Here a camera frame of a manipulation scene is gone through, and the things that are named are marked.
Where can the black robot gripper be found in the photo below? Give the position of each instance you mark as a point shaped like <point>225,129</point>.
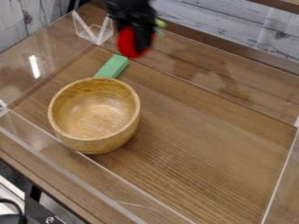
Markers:
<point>137,13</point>

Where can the red felt fruit green stem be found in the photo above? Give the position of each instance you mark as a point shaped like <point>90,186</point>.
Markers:
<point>126,37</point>

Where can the green rectangular block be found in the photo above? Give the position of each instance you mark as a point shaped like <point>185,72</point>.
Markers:
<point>114,67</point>

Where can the light wooden bowl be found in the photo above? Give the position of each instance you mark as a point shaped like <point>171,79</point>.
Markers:
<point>94,114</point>

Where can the clear acrylic corner bracket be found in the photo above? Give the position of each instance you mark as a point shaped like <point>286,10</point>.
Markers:
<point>94,33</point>

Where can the black metal table leg bracket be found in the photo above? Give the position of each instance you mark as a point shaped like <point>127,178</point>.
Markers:
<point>37,213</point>

